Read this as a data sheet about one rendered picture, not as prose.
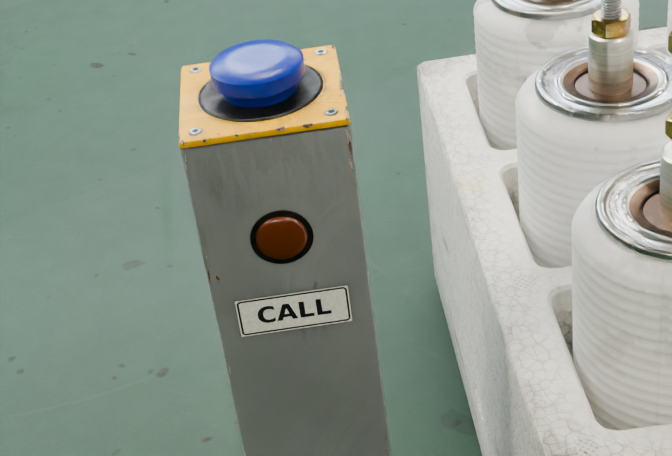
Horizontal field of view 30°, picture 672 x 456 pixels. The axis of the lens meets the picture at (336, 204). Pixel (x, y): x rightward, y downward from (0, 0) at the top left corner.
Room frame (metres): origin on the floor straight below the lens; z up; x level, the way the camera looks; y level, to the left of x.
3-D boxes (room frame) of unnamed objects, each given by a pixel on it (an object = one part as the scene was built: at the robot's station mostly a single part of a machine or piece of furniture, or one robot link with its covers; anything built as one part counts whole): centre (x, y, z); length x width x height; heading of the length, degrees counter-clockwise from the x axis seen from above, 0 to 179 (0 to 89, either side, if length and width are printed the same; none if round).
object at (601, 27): (0.55, -0.15, 0.29); 0.02 x 0.02 x 0.01; 1
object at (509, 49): (0.67, -0.14, 0.16); 0.10 x 0.10 x 0.18
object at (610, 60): (0.55, -0.15, 0.26); 0.02 x 0.02 x 0.03
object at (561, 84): (0.55, -0.15, 0.25); 0.08 x 0.08 x 0.01
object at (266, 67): (0.48, 0.03, 0.32); 0.04 x 0.04 x 0.02
